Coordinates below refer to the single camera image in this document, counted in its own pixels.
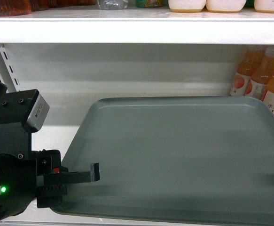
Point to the white jug left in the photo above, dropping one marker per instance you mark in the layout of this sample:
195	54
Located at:
186	6

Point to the orange juice bottle middle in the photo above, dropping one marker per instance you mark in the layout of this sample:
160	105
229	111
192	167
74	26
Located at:
262	75

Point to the grey rectangular serving tray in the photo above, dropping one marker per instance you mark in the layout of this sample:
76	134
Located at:
207	160

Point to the white jug middle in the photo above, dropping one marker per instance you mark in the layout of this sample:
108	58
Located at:
225	6

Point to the white jug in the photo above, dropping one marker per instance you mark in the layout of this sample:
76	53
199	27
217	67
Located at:
225	6
186	6
264	6

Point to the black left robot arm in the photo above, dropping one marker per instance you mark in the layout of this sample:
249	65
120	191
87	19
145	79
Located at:
25	174

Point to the white jug right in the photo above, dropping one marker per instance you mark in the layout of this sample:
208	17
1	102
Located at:
264	6

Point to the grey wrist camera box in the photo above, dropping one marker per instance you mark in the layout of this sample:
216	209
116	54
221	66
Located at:
37	113

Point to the orange juice bottle back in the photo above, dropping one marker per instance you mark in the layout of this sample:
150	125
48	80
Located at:
245	69

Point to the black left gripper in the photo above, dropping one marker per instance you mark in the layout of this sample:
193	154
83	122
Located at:
52	178

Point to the white slotted shelf upright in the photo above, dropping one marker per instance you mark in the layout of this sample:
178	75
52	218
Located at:
8	75

